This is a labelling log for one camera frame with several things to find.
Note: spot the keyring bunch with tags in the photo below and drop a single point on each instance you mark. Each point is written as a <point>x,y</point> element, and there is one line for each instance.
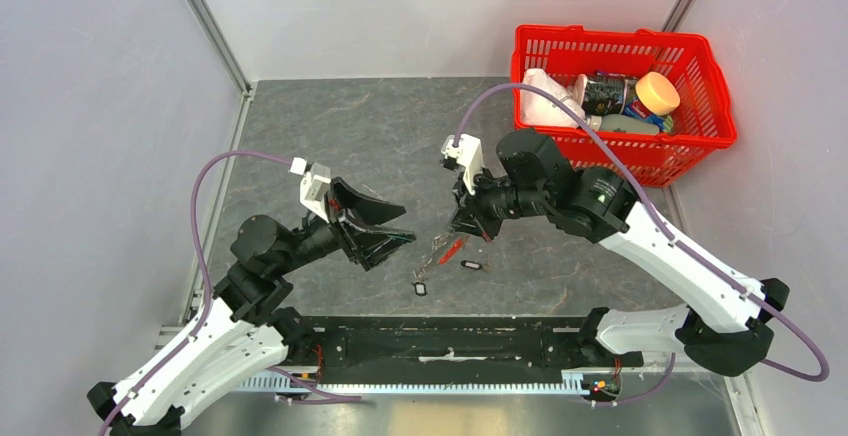
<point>444,247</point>

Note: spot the jar with yellow lid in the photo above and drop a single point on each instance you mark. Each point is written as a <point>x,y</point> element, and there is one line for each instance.
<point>653,99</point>

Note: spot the red plastic basket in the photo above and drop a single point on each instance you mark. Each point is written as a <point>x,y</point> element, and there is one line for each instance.
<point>703,122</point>

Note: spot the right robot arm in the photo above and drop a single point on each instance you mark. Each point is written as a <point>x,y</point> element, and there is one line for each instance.
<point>719,324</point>

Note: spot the grey green pouch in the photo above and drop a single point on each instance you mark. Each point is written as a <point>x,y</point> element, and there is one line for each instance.
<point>622,124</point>

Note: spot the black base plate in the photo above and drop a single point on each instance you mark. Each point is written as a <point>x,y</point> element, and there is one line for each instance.
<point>451,350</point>

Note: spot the black key tag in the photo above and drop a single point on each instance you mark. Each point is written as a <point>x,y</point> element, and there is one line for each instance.
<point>474,265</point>

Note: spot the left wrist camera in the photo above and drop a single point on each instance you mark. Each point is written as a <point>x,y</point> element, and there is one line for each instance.
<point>314,184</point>

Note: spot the dark printed can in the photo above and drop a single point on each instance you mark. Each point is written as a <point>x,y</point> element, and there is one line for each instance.
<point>603,93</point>

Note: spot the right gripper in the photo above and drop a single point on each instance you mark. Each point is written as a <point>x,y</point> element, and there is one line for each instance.
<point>471,216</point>

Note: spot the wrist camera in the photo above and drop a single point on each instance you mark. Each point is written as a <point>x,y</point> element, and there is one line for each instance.
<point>314,184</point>
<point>465,152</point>

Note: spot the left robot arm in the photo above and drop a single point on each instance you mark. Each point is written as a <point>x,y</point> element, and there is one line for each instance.
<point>242,326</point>

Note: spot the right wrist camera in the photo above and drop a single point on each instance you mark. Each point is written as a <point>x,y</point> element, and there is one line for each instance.
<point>465,152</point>

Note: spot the white plastic bag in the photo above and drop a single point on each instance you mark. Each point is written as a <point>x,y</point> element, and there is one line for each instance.
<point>537,110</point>

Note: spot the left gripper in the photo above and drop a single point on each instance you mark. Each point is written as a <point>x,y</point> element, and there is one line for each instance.
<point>372,245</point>

